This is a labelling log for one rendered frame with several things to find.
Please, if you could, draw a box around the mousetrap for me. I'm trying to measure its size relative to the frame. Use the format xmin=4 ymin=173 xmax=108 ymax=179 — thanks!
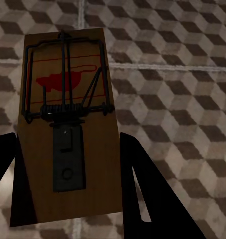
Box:
xmin=10 ymin=28 xmax=123 ymax=227

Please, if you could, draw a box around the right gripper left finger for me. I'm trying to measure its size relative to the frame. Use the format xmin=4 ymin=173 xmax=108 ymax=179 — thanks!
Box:
xmin=0 ymin=132 xmax=17 ymax=181

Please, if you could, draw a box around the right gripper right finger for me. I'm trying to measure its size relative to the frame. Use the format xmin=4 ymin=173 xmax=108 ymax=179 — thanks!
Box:
xmin=120 ymin=132 xmax=206 ymax=239

